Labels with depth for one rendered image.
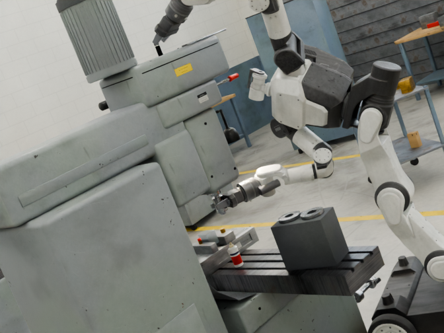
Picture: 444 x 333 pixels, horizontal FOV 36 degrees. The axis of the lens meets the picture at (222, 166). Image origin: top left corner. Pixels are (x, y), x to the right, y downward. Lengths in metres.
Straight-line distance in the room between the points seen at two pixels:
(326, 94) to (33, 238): 1.28
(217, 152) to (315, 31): 6.03
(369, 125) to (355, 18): 8.43
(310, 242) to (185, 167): 0.54
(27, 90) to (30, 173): 7.61
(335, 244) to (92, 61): 1.10
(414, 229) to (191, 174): 0.96
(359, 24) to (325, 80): 8.36
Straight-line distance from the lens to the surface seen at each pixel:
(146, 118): 2.56
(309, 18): 8.69
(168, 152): 2.59
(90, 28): 2.56
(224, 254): 3.01
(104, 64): 2.56
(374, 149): 2.85
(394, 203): 2.88
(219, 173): 2.76
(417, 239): 2.99
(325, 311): 3.10
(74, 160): 2.38
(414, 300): 3.06
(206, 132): 2.74
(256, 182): 2.90
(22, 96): 9.83
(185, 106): 2.67
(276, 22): 2.68
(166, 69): 2.64
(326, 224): 2.53
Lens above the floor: 1.91
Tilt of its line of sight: 11 degrees down
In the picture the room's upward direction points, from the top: 21 degrees counter-clockwise
